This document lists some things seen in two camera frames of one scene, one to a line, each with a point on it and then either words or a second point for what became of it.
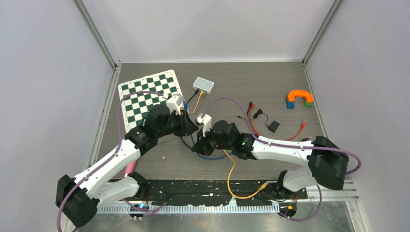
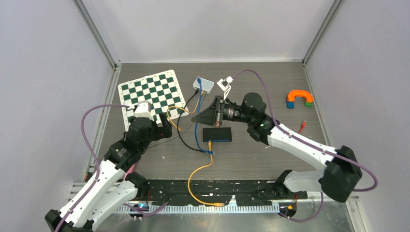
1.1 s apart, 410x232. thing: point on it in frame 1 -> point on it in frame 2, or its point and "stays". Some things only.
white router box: x=203 y=84 stays
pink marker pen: x=130 y=167 stays
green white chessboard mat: x=135 y=107 stays
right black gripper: x=202 y=146 -> x=211 y=116
